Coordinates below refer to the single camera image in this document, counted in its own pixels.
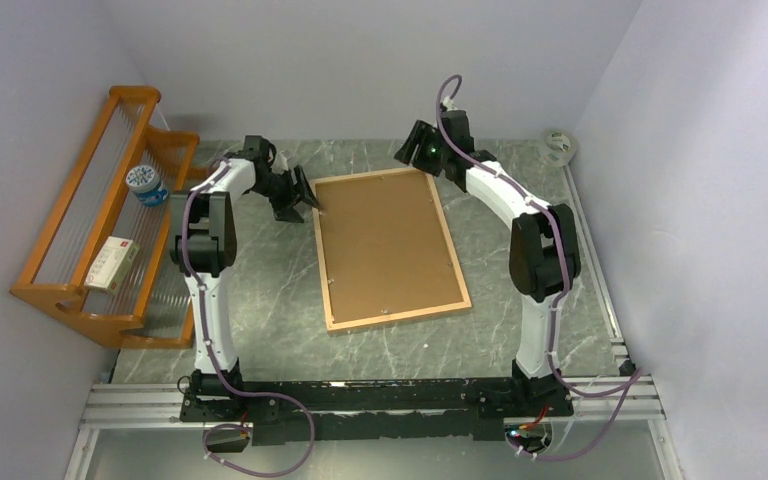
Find aluminium rail frame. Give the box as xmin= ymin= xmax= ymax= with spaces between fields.
xmin=69 ymin=163 xmax=666 ymax=479

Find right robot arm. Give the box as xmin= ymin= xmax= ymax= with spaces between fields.
xmin=394 ymin=110 xmax=581 ymax=415

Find orange wooden rack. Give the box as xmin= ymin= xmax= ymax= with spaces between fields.
xmin=10 ymin=86 xmax=207 ymax=349

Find blue white round can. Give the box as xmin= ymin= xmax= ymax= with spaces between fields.
xmin=125 ymin=164 xmax=168 ymax=207

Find brown backing board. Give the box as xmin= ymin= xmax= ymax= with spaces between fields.
xmin=317 ymin=172 xmax=466 ymax=325

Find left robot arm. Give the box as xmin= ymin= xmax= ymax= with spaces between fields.
xmin=167 ymin=135 xmax=320 ymax=420

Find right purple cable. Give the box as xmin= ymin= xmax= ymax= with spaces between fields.
xmin=435 ymin=74 xmax=644 ymax=463

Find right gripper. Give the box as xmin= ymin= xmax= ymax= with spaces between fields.
xmin=393 ymin=122 xmax=449 ymax=179

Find light wooden picture frame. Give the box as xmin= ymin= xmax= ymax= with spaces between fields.
xmin=311 ymin=166 xmax=473 ymax=334

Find small white green box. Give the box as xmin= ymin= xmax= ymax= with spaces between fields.
xmin=83 ymin=236 xmax=140 ymax=295

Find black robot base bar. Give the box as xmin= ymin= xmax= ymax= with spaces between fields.
xmin=179 ymin=377 xmax=574 ymax=446

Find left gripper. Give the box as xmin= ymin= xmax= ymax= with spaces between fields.
xmin=250 ymin=166 xmax=322 ymax=224

